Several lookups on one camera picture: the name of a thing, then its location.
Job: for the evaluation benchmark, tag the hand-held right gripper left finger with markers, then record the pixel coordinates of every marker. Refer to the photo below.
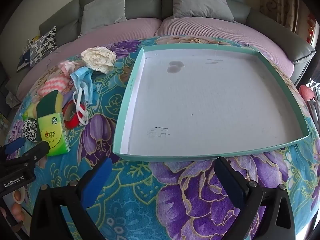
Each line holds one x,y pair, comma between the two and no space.
97,180

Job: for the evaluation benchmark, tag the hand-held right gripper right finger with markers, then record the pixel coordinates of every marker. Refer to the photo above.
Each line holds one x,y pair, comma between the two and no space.
228,180

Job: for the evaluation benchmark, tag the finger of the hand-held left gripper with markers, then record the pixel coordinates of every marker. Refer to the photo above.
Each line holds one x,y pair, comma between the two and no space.
37,152
15,146

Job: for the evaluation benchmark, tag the black and white scrunchie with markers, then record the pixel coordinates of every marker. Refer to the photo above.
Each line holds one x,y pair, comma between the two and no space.
29,130

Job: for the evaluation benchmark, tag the green tissue pack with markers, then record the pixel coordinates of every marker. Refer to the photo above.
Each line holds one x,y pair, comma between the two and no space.
53,135

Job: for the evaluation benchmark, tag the light green cloth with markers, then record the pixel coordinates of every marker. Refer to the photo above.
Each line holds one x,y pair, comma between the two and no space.
30,111

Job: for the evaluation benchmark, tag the red tape roll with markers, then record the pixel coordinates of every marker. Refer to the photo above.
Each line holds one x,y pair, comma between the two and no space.
72,122

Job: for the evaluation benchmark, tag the green and yellow sponge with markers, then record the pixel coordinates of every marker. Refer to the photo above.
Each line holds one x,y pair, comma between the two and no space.
47,105

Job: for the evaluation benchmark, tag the pink and white striped cloth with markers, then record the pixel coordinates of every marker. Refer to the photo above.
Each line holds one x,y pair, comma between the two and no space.
53,86

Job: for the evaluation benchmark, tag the teal cardboard box lid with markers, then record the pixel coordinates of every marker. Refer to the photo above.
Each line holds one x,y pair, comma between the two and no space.
200,100

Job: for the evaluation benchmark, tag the blue face mask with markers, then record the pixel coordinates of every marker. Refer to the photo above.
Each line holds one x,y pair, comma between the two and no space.
82,80

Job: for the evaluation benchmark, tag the person's left hand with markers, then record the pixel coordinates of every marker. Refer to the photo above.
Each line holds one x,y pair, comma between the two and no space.
18,206

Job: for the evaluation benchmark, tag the floral blanket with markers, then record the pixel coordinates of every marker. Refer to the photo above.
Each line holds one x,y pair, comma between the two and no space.
175,192

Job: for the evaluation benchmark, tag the black and white patterned pillow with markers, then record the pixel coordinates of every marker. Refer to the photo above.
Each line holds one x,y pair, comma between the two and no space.
42,46

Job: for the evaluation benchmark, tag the yellow box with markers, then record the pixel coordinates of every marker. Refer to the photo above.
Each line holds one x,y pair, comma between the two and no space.
33,40

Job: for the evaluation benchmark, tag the cream lace cloth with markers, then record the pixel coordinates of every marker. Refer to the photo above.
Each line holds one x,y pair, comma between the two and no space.
97,58

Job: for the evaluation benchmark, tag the red plastic stool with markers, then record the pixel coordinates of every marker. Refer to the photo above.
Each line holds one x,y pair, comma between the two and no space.
303,92

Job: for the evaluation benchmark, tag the plain grey pillow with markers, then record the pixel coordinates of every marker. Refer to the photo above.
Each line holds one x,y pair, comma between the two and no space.
102,15

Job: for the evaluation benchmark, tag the lilac sofa seat cover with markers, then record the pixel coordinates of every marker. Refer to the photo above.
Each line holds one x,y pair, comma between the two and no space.
140,28

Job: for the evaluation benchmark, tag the red hanging decoration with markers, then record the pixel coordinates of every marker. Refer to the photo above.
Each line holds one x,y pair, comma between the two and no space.
312,30

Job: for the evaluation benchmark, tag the grey and lilac pillow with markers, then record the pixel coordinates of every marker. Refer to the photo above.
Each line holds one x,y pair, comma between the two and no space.
200,5

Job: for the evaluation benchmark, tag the patterned beige curtain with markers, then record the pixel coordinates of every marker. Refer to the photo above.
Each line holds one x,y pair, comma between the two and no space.
275,5

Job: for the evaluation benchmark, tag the grey leather sofa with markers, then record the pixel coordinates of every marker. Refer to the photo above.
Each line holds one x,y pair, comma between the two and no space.
150,2

